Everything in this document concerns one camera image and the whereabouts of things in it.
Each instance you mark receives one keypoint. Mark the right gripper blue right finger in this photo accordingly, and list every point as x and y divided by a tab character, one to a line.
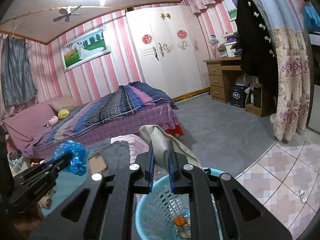
171	165

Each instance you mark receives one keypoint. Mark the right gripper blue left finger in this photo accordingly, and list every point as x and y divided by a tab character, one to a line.
150	167

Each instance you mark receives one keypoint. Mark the beige wrapper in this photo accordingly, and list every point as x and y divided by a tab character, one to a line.
155	135

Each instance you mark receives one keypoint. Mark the blue plastic bag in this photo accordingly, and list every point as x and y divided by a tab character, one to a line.
77	153

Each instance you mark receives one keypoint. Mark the patterned snack bag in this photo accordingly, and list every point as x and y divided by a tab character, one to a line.
184	231

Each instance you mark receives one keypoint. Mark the light blue trash basket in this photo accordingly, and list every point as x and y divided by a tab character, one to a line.
156	211

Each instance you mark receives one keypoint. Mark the person's left hand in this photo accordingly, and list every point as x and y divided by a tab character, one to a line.
25	222

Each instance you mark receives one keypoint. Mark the tan phone case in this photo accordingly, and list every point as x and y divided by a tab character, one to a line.
97	163

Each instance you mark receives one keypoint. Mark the purple bed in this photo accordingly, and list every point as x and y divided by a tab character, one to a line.
24	126

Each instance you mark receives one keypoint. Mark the striped plaid quilt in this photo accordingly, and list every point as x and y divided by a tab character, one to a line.
124	103

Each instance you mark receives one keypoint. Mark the pink plush toy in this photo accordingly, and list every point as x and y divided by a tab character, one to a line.
52	121

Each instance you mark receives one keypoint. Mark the yellow plush toy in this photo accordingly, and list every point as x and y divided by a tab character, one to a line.
62	114

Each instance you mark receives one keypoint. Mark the black box under desk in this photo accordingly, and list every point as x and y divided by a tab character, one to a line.
237	96

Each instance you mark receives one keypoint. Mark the beige pillow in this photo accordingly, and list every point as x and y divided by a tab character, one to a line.
65	102

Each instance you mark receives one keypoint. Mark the wooden desk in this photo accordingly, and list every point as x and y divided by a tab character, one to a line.
224	73

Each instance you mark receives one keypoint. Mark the grey hanging cloth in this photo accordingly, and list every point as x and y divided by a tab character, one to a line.
16	77

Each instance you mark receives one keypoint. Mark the white wardrobe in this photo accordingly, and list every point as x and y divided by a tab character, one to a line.
171	49

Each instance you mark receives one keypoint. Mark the desk lamp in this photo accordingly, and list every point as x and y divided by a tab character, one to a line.
213	41

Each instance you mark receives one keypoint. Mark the framed wedding photo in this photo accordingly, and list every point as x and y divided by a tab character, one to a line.
84	48

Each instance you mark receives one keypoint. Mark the black hanging coat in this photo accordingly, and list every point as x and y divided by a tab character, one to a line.
258	56

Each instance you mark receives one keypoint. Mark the ceiling fan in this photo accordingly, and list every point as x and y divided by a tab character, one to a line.
66	13

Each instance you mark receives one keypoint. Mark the floral curtain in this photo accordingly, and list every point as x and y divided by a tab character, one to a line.
287	25

